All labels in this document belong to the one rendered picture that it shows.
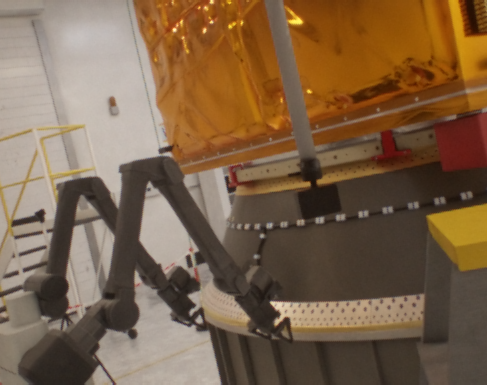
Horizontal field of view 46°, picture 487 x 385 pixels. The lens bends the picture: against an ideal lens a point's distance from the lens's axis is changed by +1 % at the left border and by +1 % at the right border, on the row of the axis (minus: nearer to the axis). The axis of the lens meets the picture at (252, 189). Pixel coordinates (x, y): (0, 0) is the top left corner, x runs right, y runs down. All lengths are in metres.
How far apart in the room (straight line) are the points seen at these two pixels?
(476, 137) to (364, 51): 0.41
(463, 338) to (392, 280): 0.77
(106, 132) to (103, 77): 0.92
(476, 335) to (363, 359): 0.83
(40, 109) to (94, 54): 1.34
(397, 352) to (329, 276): 0.32
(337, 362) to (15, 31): 8.56
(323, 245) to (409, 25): 0.78
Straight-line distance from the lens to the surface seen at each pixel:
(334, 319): 1.89
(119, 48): 10.35
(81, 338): 1.40
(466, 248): 1.08
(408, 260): 1.87
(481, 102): 1.63
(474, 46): 1.64
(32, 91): 9.68
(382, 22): 1.70
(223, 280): 1.63
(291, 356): 2.06
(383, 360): 1.90
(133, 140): 10.06
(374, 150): 1.96
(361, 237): 1.93
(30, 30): 9.94
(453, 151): 1.69
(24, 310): 1.60
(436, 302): 1.48
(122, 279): 1.44
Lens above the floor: 1.75
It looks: 3 degrees down
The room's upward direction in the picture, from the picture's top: 13 degrees counter-clockwise
